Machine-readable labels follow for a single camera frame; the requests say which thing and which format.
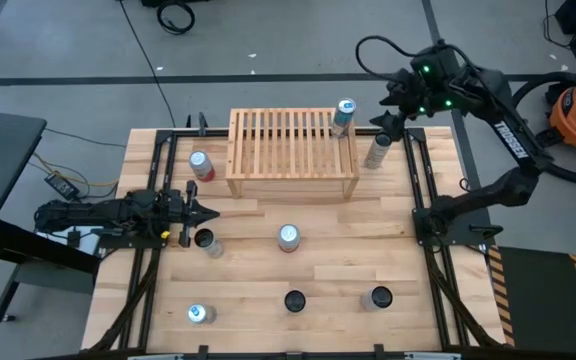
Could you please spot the black aluminium table frame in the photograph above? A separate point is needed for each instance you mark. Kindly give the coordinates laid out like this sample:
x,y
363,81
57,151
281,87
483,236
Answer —
x,y
165,136

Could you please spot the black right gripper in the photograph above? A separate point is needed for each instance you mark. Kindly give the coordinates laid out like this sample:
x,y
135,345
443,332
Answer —
x,y
430,87

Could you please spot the tall Celsius can black lid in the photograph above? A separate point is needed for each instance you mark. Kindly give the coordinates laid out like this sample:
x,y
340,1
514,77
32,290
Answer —
x,y
377,152
204,238
295,301
380,297

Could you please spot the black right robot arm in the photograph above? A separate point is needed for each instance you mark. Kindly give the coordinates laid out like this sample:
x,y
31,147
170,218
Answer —
x,y
510,137

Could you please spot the black power adapter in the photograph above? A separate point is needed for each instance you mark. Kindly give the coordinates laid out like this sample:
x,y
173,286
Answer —
x,y
62,186

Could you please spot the pink strawberry soda can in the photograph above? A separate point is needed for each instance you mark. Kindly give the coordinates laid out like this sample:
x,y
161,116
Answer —
x,y
288,237
200,162

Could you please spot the blue silver energy drink can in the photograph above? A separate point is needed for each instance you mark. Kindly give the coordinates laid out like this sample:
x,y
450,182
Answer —
x,y
198,313
343,117

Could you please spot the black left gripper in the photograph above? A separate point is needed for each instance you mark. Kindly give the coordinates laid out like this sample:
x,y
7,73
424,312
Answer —
x,y
188,212

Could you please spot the wooden slatted shelf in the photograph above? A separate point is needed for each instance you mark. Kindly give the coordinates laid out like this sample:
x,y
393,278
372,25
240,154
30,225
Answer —
x,y
293,176

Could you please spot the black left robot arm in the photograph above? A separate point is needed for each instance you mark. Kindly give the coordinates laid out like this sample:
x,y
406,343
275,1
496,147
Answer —
x,y
93,212

